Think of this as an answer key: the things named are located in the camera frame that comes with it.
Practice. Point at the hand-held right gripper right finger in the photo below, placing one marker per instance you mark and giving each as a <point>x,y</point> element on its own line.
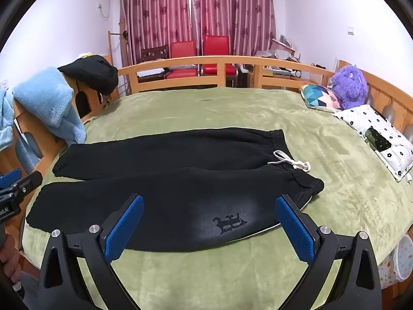
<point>295,229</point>

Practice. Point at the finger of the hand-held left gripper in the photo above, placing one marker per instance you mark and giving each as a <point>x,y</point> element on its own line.
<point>9,177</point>
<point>32,181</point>

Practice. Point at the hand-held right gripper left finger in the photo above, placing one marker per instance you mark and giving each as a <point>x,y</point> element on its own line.
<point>125,229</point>

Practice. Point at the black pants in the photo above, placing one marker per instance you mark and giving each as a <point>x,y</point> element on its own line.
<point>177,174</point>

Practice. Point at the person's left hand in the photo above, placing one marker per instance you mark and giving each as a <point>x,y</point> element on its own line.
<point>7,258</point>

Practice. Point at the light blue cloth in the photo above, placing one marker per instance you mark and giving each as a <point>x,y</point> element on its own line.
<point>5,119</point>

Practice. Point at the blue fleece blanket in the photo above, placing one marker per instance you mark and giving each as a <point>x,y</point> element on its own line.
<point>45,97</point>

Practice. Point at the star print bed sheet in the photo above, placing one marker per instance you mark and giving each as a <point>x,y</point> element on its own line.
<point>385,271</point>

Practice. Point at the white plastic basin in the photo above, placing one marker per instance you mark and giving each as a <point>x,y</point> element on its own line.
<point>405,258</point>

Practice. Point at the black jacket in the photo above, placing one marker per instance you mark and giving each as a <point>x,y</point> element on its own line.
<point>93,71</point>

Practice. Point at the white floral pillow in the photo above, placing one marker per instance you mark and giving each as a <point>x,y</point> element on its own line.
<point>364,119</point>

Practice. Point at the geometric print pillow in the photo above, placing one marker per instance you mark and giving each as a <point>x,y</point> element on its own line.
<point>317,96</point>

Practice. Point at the green fleece blanket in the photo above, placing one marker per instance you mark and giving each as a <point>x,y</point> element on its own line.
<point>226,113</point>

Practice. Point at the purple plush toy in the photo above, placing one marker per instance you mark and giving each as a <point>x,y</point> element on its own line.
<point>350,85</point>

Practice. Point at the wooden clothes rack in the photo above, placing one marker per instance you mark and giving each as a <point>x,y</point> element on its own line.
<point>123,35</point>

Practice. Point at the dark wooden chair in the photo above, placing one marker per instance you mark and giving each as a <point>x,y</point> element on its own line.
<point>154,53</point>

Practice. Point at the cluttered desk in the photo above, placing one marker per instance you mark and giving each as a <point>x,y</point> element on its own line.
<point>280,50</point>

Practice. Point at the red chair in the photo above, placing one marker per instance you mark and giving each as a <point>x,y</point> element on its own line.
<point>182,50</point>
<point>215,45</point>

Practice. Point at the red floral curtain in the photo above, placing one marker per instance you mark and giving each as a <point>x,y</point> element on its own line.
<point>235,6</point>
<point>155,9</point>

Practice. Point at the wooden bed frame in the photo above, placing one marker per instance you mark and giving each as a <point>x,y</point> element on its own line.
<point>206,60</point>

